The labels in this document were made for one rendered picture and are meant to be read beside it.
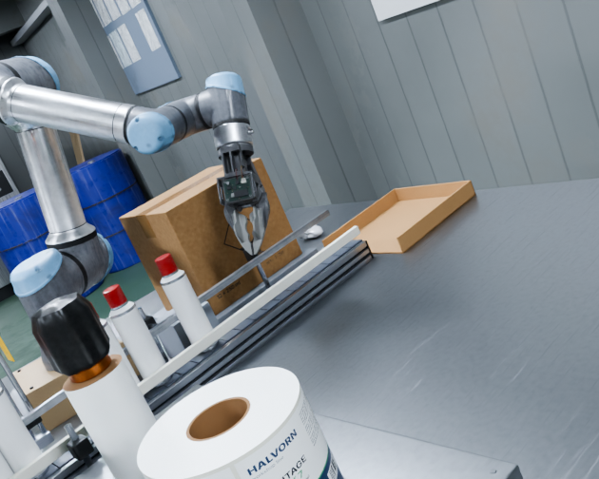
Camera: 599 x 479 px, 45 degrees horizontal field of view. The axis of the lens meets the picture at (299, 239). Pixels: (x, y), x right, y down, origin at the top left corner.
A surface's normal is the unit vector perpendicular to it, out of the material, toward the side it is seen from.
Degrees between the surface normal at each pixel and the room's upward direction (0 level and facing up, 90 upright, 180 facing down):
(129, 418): 90
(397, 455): 0
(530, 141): 90
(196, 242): 90
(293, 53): 90
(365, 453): 0
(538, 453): 0
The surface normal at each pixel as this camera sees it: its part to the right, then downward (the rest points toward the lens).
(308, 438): 0.87, -0.25
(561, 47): -0.78, 0.47
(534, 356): -0.39, -0.88
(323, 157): 0.49, 0.06
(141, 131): -0.27, 0.35
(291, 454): 0.69, -0.07
